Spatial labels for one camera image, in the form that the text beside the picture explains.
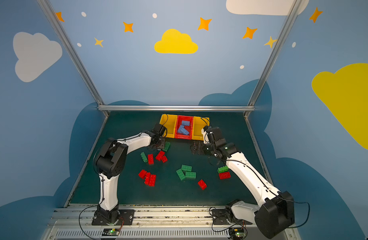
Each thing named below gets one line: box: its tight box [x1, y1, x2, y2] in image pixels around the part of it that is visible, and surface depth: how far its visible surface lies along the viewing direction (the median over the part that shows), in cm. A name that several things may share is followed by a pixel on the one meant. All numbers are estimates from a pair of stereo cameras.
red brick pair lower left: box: [144, 172, 157, 187], surface depth 87 cm
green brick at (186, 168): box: [181, 164, 192, 172], surface depth 93 cm
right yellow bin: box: [191, 116, 210, 141], surface depth 109 cm
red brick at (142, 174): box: [138, 169, 147, 179], surface depth 88 cm
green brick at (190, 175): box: [185, 171, 197, 179], surface depth 90 cm
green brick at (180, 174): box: [176, 168, 186, 181], surface depth 90 cm
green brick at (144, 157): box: [140, 151, 148, 163], surface depth 97 cm
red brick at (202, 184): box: [197, 179, 208, 191], surface depth 86 cm
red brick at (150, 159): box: [147, 153, 154, 165], surface depth 95 cm
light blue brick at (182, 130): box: [177, 124, 190, 135], surface depth 110 cm
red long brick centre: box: [155, 150, 168, 163], surface depth 97 cm
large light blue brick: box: [181, 120, 191, 126], surface depth 116 cm
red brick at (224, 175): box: [218, 171, 232, 180], surface depth 90 cm
